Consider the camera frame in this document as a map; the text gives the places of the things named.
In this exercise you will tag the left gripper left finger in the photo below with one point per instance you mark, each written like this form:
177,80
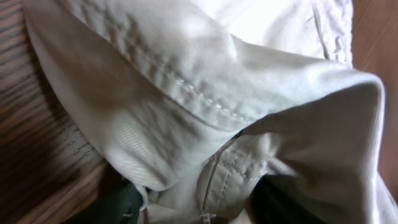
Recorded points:
119,207

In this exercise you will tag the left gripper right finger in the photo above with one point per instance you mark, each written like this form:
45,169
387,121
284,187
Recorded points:
270,205

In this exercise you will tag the beige khaki shorts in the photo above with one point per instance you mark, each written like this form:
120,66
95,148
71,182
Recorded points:
193,102

